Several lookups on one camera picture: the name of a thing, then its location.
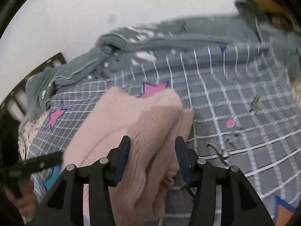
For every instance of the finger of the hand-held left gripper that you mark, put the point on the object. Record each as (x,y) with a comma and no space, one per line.
(44,161)

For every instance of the pink knit sweater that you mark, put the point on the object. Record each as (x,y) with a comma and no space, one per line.
(131,122)

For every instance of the grey-green pillow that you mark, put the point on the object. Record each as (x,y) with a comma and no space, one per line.
(42,87)

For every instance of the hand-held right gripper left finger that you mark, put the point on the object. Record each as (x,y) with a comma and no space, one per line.
(124,155)

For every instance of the yellow brown cloth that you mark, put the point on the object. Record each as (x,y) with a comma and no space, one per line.
(270,9)

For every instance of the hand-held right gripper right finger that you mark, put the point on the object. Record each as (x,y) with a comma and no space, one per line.
(182,155)

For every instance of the grey-green quilt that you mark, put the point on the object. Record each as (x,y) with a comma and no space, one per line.
(188,33)

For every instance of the dark wooden headboard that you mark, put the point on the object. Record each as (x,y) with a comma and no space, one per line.
(21,94)

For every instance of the person's left hand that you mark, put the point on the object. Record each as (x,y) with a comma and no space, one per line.
(25,202)

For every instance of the floral pillow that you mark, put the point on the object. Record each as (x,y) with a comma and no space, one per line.
(28,131)

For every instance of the grey checked star bed sheet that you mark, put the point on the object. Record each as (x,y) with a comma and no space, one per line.
(235,87)

